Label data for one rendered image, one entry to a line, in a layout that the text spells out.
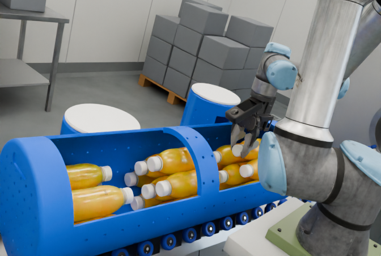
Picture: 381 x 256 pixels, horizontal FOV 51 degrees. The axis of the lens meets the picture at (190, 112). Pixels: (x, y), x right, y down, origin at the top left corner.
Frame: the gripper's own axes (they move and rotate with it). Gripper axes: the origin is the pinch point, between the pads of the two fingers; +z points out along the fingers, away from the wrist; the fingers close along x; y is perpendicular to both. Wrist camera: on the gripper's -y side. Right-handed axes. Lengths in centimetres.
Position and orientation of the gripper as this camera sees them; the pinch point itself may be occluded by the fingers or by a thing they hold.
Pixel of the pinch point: (236, 151)
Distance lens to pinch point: 127.4
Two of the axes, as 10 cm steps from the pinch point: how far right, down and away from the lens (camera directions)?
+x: -6.1, -4.4, 6.6
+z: -2.8, 9.0, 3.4
